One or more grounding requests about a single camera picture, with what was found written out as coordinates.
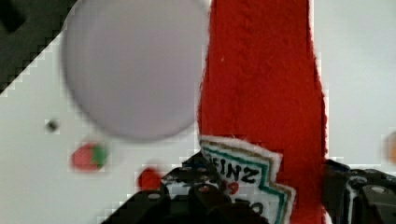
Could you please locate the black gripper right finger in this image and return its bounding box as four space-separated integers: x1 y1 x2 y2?
321 160 396 224

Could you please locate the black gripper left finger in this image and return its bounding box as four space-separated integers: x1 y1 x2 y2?
101 153 268 224

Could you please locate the plush red ketchup bottle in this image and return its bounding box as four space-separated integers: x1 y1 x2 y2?
198 0 326 224

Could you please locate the dark red toy strawberry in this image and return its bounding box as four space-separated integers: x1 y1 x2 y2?
137 167 162 190

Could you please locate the toy orange half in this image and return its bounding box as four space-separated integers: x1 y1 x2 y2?
385 132 396 164

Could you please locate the light red toy strawberry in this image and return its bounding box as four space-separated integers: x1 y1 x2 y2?
71 142 108 172

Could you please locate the round lilac plate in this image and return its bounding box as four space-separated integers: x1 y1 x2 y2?
61 0 212 142

